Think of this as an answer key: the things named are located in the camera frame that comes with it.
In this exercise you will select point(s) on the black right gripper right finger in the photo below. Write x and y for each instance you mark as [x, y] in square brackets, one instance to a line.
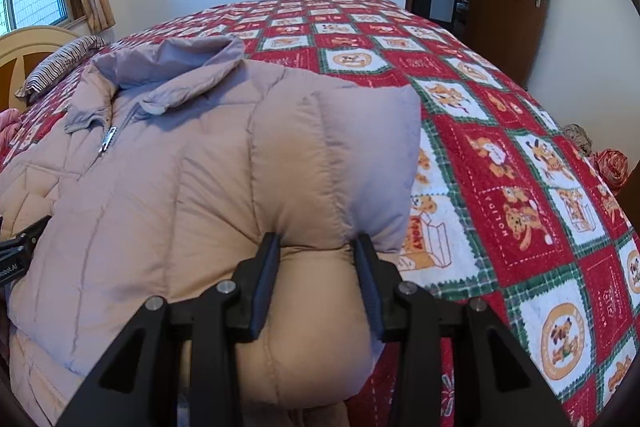
[495, 381]

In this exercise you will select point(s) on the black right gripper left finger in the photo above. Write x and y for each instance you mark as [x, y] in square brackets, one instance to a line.
[136, 381]

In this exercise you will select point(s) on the beige quilted down jacket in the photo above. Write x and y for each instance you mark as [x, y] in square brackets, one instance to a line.
[170, 164]

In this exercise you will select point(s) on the pile of clothes on floor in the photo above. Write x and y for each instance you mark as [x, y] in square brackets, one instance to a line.
[612, 165]

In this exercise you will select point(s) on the pink folded quilt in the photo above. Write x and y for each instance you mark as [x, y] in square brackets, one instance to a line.
[10, 122]

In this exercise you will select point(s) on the red cartoon patchwork bedspread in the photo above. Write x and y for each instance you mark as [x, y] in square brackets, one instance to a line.
[502, 207]

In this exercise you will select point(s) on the striped pillow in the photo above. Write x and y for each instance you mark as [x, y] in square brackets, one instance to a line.
[56, 66]

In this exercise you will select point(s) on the cream and wood headboard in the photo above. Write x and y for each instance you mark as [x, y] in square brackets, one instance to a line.
[21, 51]

